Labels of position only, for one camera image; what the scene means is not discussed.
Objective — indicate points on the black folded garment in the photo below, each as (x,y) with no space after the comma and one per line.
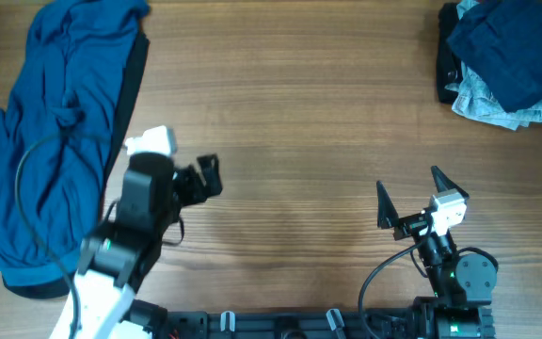
(448,65)

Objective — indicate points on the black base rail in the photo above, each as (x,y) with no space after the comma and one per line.
(299,324)

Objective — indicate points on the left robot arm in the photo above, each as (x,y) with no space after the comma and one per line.
(118,254)

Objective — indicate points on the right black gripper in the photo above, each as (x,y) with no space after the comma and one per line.
(389,217)

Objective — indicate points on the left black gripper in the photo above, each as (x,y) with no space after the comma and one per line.
(199,189)

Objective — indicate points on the light blue folded jeans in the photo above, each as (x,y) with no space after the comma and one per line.
(475,101)

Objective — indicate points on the black garment under shirt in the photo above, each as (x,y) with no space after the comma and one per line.
(133,75)

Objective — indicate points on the dark blue shorts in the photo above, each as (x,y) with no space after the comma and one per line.
(501,41)

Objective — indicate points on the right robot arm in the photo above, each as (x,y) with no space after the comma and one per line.
(462,280)

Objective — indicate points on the bright blue shirt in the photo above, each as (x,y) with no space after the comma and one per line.
(55,133)

